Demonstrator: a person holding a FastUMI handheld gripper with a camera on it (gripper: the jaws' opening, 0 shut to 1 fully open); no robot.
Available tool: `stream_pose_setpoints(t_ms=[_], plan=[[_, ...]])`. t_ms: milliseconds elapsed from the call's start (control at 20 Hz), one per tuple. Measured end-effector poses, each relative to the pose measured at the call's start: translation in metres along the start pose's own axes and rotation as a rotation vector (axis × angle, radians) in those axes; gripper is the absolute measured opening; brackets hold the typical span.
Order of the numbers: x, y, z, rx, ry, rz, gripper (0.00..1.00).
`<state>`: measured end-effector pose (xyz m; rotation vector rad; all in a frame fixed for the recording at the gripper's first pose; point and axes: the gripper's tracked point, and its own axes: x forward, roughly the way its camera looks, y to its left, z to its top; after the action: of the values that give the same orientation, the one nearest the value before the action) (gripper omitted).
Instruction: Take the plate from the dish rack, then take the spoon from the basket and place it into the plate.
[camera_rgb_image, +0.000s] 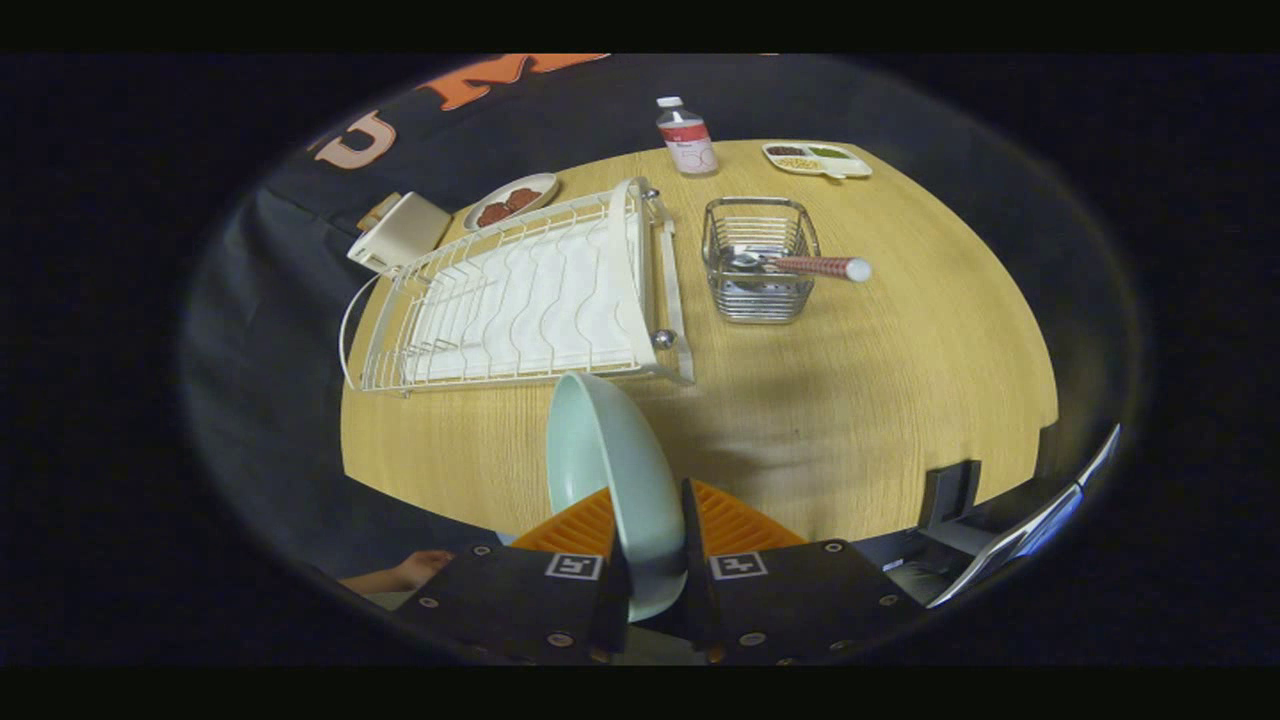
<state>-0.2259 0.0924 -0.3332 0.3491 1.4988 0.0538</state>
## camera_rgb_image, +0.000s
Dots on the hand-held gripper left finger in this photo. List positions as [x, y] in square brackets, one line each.
[520, 600]

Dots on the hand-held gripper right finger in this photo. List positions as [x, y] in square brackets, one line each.
[790, 600]

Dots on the pale green plate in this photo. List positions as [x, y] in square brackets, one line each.
[610, 460]

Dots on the cream plate with cookies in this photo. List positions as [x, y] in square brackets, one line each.
[535, 182]

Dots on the white divided snack dish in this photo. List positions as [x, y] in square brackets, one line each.
[815, 160]

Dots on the black chair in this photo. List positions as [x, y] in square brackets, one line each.
[950, 495]

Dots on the cream toaster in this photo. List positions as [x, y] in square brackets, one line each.
[405, 238]

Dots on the brown cookie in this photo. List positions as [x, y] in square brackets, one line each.
[493, 214]
[523, 198]

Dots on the toast bread slices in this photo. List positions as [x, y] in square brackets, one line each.
[376, 212]

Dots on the clear bottle with red label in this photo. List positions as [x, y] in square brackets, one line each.
[688, 145]

